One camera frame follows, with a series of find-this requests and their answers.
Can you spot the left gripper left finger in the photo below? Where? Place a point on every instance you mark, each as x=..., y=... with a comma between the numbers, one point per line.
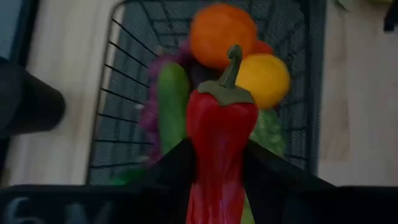
x=168, y=186

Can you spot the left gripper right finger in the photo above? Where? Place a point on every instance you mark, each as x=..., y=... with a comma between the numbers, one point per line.
x=280, y=193

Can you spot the red pepper with green stem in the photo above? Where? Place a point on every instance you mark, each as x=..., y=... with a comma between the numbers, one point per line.
x=220, y=130

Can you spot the green cucumber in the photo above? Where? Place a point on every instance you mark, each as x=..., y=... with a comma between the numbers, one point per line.
x=172, y=102

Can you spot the yellow orange oval fruit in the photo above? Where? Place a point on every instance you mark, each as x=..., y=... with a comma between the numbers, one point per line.
x=264, y=81

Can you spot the red bell pepper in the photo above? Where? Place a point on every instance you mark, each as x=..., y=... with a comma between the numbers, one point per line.
x=264, y=48

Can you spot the round orange fruit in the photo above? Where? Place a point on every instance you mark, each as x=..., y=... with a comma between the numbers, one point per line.
x=220, y=31

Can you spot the grey woven placemat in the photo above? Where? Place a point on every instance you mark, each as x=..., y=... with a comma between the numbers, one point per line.
x=130, y=132

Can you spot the green potted plant black pot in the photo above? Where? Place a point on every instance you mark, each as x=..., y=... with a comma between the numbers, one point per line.
x=28, y=102

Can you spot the black metal table frame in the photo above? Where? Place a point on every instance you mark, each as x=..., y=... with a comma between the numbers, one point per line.
x=28, y=31

